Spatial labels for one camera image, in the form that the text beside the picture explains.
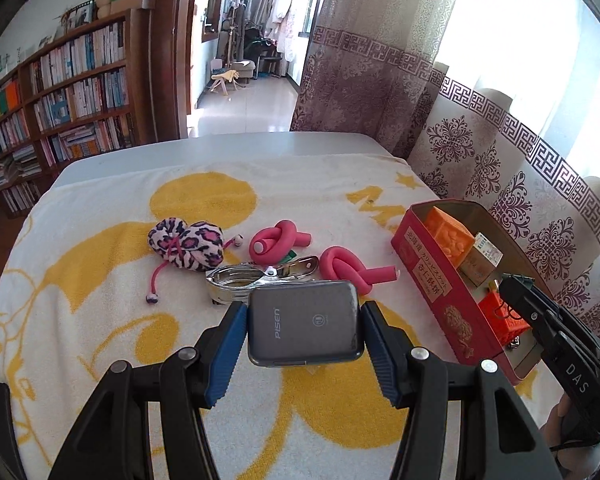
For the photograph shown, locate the leopard print fabric pouch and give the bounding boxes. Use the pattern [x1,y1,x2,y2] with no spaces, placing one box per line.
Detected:
[146,218,245,305]

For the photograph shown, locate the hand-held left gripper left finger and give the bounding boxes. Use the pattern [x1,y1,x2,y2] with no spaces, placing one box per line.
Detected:
[47,301,251,480]

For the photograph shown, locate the grey power bank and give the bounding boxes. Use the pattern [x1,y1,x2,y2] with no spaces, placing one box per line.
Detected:
[247,280,366,367]

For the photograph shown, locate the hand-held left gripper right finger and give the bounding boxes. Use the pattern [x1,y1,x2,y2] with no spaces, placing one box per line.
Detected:
[360,301,563,480]

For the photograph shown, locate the patterned white and purple curtain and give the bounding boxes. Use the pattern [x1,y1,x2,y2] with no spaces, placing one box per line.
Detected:
[290,0,600,361]

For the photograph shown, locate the person's right hand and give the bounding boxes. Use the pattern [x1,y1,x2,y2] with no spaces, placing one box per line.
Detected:
[541,396,600,480]

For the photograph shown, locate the coat rack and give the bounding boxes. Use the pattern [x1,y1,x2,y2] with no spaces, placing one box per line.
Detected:
[220,0,256,68]

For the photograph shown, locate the picture frame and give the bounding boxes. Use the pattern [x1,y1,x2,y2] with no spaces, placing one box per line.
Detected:
[65,2,96,28]

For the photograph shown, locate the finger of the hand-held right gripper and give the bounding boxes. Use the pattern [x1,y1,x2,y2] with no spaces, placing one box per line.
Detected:
[500,272,570,347]

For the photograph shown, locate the orange embossed block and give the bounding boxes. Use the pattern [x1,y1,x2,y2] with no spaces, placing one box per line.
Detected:
[477,290,531,346]
[424,206,477,271]

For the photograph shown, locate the wooden door frame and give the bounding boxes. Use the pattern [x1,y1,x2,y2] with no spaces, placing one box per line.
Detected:
[145,0,206,143]

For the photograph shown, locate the large silver metal clip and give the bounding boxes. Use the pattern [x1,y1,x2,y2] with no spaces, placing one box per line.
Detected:
[205,255,321,307]

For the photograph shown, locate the wooden bookshelf with books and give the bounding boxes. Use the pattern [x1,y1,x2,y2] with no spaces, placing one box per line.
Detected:
[0,7,148,218]

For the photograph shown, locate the white and yellow printed towel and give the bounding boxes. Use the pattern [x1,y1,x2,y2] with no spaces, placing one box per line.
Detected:
[0,155,556,480]

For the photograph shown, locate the hanging white clothes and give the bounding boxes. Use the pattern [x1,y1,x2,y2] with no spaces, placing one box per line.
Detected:
[265,0,326,78]

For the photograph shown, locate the white and yellow medicine box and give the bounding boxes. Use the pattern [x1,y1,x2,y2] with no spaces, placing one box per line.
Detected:
[460,232,503,283]

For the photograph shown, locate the small wooden stool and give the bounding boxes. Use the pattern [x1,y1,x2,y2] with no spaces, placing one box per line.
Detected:
[210,70,241,97]

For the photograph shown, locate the red metal tin container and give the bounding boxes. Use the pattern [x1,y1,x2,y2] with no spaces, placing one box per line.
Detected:
[391,201,556,386]

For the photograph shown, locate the knotted pink foam curler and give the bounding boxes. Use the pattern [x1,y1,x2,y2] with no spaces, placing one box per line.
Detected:
[250,220,312,265]
[319,246,400,295]

